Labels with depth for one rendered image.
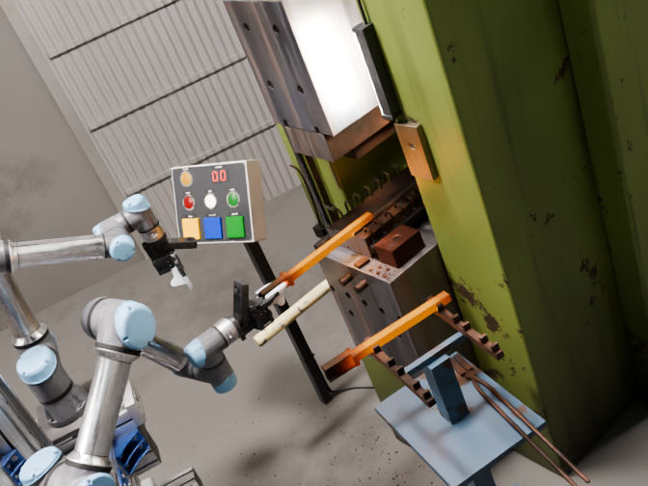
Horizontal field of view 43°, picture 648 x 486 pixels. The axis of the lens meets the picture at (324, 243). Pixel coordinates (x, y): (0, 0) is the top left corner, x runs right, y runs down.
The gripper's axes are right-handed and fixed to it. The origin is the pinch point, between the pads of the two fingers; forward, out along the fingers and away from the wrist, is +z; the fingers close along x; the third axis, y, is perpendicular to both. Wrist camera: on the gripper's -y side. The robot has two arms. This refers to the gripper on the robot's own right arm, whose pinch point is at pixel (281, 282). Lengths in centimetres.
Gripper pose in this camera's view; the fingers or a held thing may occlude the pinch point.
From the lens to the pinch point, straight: 245.2
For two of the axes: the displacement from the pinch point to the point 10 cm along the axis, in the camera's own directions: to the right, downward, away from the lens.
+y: 3.3, 8.0, 5.0
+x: 6.0, 2.3, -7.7
